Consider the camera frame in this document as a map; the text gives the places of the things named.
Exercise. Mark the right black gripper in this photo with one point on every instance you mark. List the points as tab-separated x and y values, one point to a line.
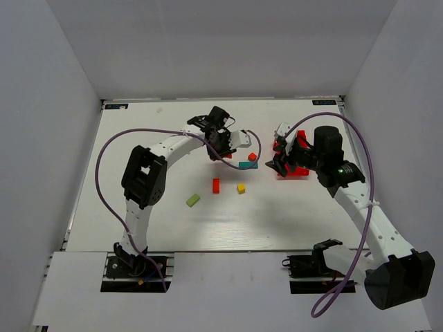
288	156

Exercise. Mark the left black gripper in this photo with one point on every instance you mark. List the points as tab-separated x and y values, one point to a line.
219	146

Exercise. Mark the teal long wood block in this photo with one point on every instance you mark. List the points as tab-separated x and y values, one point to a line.
248	165

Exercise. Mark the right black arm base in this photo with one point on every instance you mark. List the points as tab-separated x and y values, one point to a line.
305	277

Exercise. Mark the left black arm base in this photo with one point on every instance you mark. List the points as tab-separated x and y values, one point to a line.
118	277

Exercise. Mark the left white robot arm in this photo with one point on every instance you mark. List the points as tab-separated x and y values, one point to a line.
145	176

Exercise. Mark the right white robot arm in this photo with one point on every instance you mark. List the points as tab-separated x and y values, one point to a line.
395	272

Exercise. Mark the small red cube block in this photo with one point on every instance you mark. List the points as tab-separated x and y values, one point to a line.
252	156

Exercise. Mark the red rectangular wood block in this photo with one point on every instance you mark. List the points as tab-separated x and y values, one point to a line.
216	186

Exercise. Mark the yellow cube wood block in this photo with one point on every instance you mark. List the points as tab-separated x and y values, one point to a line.
241	188

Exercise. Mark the light green flat block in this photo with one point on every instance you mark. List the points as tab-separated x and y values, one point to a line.
195	198

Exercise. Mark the red plastic bin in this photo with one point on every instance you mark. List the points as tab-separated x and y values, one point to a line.
296	173

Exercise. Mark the right table logo sticker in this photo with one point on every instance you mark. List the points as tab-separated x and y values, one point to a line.
323	102

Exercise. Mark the table logo sticker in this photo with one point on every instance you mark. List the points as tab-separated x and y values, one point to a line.
323	102
116	106

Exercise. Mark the left table logo sticker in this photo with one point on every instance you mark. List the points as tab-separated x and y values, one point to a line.
116	106

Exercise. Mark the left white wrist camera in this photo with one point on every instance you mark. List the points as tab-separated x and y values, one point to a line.
239	139

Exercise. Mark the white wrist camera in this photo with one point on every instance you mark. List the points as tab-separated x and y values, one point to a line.
239	139
282	130

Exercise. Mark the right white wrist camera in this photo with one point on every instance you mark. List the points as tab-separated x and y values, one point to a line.
282	130

